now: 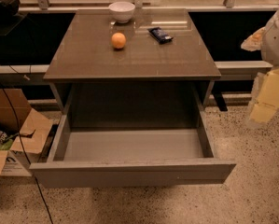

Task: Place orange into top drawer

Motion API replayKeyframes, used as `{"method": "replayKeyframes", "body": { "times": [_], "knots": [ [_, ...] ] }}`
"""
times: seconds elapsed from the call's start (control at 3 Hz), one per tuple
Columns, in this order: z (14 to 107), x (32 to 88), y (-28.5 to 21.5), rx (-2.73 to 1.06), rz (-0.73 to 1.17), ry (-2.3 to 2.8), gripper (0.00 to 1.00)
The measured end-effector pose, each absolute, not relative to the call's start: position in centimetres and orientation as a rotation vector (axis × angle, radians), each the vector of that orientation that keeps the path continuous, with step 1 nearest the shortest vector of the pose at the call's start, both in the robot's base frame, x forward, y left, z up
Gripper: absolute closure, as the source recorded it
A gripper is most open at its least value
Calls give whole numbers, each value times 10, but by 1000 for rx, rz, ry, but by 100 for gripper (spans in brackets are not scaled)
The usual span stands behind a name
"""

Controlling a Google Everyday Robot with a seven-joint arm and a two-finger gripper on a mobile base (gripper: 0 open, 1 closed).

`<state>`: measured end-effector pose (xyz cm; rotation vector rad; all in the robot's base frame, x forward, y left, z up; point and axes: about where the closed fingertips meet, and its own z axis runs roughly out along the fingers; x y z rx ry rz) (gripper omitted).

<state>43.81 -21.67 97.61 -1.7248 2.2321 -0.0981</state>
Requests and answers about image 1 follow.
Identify open cardboard box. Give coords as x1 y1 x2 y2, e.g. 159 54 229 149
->
0 89 53 176

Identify white ceramic bowl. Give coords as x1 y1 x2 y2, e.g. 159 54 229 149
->
108 2 135 23

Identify dark blue snack packet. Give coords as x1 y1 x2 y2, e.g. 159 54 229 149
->
148 27 173 44

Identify open grey top drawer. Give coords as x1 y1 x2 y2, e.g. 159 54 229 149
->
31 112 235 188

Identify black cable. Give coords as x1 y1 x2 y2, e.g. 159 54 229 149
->
0 63 54 224

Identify orange fruit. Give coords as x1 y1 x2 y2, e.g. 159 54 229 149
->
111 33 126 49

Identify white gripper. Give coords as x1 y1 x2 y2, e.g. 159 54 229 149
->
241 9 279 124

